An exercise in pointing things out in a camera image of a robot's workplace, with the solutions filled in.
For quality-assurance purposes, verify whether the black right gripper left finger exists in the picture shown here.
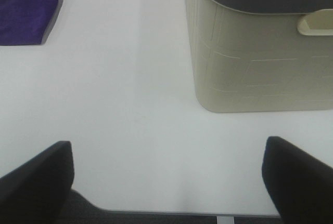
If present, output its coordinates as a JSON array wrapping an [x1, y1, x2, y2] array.
[[1, 141, 74, 223]]

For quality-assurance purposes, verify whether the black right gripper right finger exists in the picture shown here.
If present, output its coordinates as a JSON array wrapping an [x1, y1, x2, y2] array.
[[262, 136, 332, 223]]

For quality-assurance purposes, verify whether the purple towel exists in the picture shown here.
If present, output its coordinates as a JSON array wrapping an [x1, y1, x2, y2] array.
[[1, 0, 59, 46]]

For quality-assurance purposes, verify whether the beige basket with grey rim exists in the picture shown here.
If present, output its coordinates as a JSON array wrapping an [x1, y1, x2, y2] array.
[[185, 0, 332, 113]]

